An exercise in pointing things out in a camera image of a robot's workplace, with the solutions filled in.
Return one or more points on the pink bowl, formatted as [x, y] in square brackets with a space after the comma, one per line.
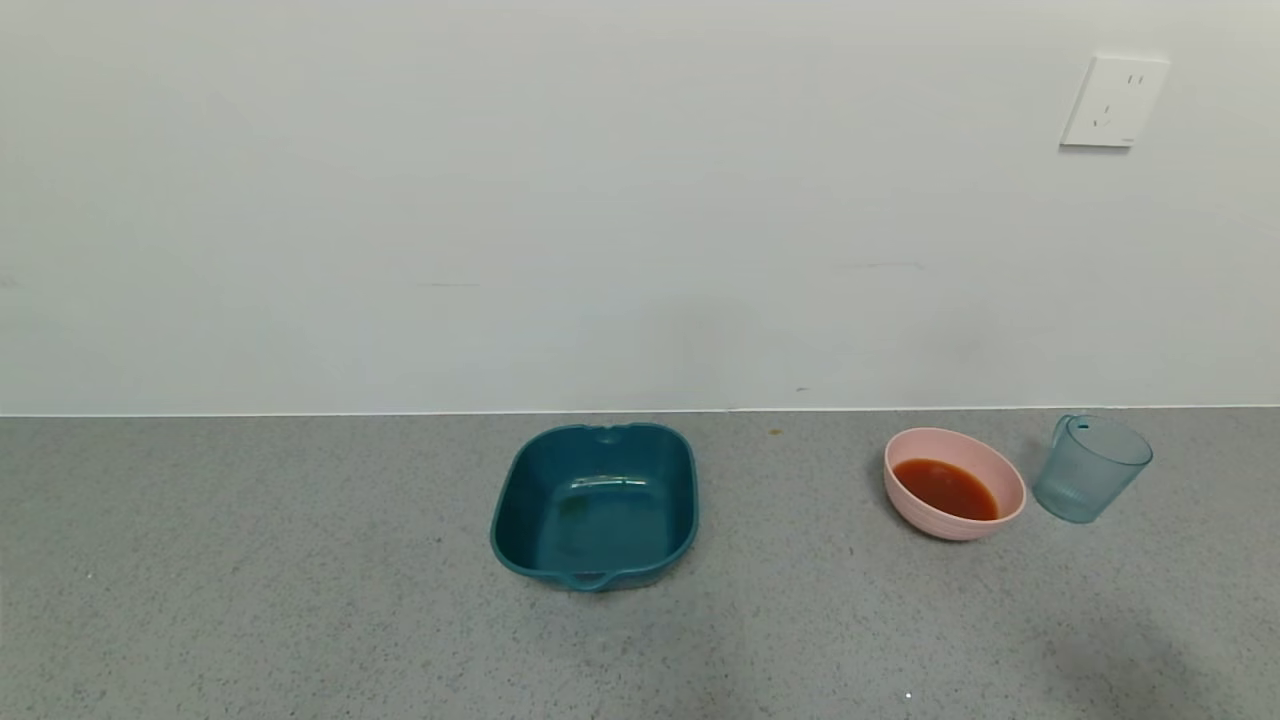
[920, 510]

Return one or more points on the ribbed clear blue cup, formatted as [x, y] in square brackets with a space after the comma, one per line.
[1085, 475]

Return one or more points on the orange brown liquid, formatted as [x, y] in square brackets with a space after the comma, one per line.
[945, 488]

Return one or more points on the white wall socket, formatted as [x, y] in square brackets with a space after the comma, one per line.
[1110, 100]

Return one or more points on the teal plastic basin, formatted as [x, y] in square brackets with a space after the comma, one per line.
[600, 510]

